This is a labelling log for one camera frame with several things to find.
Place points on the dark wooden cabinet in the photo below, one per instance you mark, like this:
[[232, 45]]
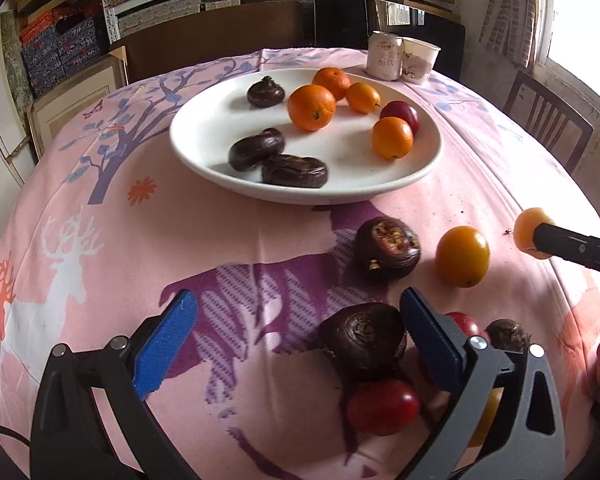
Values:
[[209, 35]]

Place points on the dark wooden chair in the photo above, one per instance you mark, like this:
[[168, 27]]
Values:
[[548, 117]]

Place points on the small orange mandarin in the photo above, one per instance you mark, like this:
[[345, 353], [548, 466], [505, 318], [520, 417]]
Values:
[[363, 98]]

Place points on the pink patterned tablecloth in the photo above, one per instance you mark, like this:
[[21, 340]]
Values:
[[111, 225]]

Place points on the small red plum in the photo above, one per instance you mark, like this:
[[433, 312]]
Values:
[[383, 408]]

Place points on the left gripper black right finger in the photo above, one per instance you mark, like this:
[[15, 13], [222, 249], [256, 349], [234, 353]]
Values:
[[438, 339]]

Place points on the white oval plate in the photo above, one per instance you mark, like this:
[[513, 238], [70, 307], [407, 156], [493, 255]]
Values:
[[208, 124]]

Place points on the dark red plum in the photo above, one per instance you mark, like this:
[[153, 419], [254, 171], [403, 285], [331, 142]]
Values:
[[404, 111]]

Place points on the pink drink can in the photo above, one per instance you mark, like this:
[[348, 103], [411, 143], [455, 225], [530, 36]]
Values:
[[384, 56]]

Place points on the large orange mandarin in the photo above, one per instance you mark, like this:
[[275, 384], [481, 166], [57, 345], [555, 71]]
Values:
[[311, 107]]

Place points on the framed picture leaning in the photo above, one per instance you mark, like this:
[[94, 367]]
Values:
[[82, 91]]

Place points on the yellow peach fruit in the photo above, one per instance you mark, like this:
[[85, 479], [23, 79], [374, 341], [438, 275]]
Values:
[[523, 231]]

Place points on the white paper cup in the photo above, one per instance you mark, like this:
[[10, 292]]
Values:
[[418, 60]]

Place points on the small orange kumquat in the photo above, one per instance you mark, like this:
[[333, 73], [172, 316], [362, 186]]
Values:
[[462, 257]]

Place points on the finger of the handheld right gripper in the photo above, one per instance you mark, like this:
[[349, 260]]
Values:
[[569, 245]]

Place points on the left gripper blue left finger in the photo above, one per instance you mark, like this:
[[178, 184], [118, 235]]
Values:
[[162, 342]]

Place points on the dark water chestnut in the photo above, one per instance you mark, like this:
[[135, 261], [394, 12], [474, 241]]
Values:
[[294, 171], [364, 342], [252, 151], [386, 249], [265, 93]]

